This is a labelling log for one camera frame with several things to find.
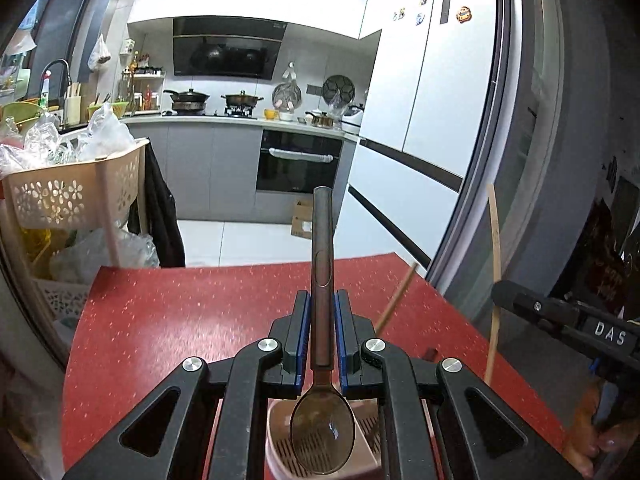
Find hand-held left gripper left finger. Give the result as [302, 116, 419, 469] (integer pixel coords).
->
[62, 290, 312, 480]

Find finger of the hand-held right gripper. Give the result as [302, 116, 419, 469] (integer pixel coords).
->
[491, 280, 583, 338]

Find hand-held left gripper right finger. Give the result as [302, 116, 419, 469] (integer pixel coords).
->
[335, 289, 583, 480]

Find wooden chopstick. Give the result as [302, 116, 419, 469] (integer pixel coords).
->
[484, 183, 502, 386]
[375, 261, 420, 337]

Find dark metal spoon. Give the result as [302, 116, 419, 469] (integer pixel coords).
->
[290, 186, 357, 476]

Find pink utensil holder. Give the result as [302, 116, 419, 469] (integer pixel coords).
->
[265, 397, 386, 480]

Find person's right hand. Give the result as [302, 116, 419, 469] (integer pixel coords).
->
[565, 379, 640, 477]

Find cardboard box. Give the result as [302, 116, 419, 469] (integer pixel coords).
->
[291, 200, 315, 238]

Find black built-in oven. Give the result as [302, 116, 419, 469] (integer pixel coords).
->
[256, 129, 343, 195]

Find black hanging bag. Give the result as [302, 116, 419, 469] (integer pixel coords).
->
[127, 147, 186, 268]

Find grey base cabinets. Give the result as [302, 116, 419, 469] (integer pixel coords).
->
[125, 120, 263, 221]

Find white rice cooker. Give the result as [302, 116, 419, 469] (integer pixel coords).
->
[340, 105, 365, 136]

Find white refrigerator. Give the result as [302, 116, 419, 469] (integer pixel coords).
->
[332, 0, 506, 281]

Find round metal steamer rack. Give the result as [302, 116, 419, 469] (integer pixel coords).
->
[272, 82, 302, 111]

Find lidded cooking pot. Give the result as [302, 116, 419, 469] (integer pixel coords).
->
[221, 91, 264, 111]

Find round dark trivet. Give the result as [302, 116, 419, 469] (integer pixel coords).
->
[322, 74, 356, 103]

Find black wok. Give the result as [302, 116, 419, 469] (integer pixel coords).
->
[163, 88, 211, 111]

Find yellow plastic bag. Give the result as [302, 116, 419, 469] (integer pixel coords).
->
[20, 227, 56, 261]

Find clear plastic bags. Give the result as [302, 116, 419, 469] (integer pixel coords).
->
[0, 102, 136, 166]

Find beige perforated basket trolley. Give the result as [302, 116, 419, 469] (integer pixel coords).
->
[0, 139, 151, 311]

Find spice rack with bottles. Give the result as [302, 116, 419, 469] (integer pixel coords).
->
[120, 67, 166, 116]

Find black range hood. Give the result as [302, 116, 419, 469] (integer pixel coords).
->
[172, 16, 288, 81]

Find green strainer basket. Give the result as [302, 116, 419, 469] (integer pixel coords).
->
[87, 101, 130, 118]

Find white chopstick caddy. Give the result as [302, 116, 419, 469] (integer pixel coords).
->
[64, 82, 82, 126]

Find white hanging plastic bag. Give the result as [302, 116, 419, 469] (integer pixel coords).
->
[87, 34, 112, 72]

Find green basin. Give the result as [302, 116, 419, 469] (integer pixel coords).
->
[0, 101, 46, 126]

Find kitchen faucet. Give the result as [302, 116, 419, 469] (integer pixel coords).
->
[40, 59, 73, 106]

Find white wall cabinets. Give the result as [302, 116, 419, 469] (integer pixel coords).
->
[127, 0, 391, 41]

